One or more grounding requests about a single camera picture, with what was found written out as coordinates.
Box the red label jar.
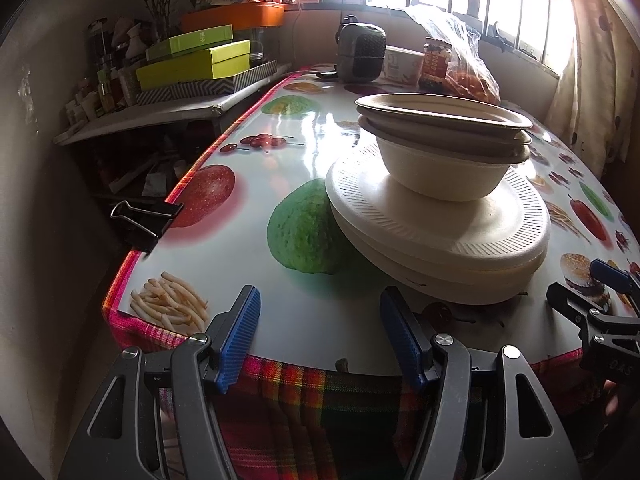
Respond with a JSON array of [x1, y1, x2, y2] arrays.
[[419, 36, 453, 92]]

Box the lime green flat box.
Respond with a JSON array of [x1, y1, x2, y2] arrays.
[[135, 40, 252, 92]]

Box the plaid blanket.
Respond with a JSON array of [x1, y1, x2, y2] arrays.
[[102, 305, 601, 480]]

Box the plastic bag of oranges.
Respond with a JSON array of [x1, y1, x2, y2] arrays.
[[404, 5, 502, 106]]

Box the food print tablecloth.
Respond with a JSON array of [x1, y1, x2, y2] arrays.
[[102, 62, 640, 376]]

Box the dark green flat box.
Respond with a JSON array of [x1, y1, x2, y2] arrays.
[[146, 25, 235, 61]]

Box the white shelf board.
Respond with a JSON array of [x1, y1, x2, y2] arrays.
[[54, 62, 293, 147]]

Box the white paper tub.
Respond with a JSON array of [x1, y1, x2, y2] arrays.
[[382, 46, 425, 86]]

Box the black binder clip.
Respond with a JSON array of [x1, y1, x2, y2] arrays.
[[110, 200, 185, 255]]

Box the white foam plate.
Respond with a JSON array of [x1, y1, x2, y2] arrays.
[[325, 141, 552, 270], [345, 230, 546, 306], [330, 200, 548, 286]]

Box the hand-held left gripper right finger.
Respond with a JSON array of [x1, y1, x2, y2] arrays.
[[379, 287, 583, 480]]

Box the orange box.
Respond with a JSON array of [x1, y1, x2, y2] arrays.
[[181, 1, 285, 32]]

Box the chevron pattern box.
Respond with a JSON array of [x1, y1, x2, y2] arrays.
[[136, 60, 278, 107]]

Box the glass jar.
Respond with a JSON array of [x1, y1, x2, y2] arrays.
[[245, 27, 273, 66]]

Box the small grey heater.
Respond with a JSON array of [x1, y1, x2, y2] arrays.
[[336, 16, 388, 82]]

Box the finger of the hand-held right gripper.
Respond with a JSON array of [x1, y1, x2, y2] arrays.
[[589, 258, 640, 296], [546, 282, 608, 340]]

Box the person's right hand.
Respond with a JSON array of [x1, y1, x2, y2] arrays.
[[602, 379, 635, 418]]

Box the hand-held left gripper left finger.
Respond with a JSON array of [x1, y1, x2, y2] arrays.
[[57, 284, 262, 480]]

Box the beige paper bowl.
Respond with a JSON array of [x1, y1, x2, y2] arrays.
[[375, 135, 532, 203], [358, 115, 533, 157], [355, 92, 534, 137]]

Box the cream printed curtain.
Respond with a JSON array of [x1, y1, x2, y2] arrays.
[[545, 0, 640, 161]]

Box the cluster of small bottles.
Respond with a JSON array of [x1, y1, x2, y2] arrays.
[[65, 17, 151, 126]]

